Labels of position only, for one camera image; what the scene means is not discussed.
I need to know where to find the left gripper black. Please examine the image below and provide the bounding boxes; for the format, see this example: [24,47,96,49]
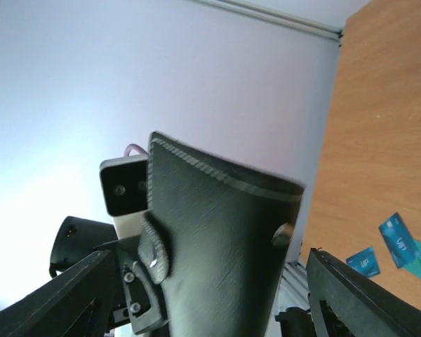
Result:
[48,216,169,333]

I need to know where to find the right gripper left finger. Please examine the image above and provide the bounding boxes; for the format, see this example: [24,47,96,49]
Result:
[0,251,115,336]

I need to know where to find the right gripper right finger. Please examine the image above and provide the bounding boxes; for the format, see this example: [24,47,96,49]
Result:
[307,248,421,336]

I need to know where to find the black leather card holder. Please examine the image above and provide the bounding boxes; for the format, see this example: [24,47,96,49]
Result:
[144,132,305,336]

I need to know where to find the blue card far left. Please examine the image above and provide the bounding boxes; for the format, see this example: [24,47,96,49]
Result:
[346,246,380,278]

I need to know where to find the blue card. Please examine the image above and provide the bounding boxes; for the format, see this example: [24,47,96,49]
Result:
[346,246,380,278]
[378,213,421,269]

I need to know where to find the blue card lower left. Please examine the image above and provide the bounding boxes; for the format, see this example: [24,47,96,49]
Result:
[378,213,421,269]

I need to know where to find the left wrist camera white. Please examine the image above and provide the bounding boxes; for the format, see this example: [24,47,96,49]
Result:
[99,154,148,239]

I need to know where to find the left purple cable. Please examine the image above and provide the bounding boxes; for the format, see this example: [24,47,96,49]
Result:
[123,143,150,158]

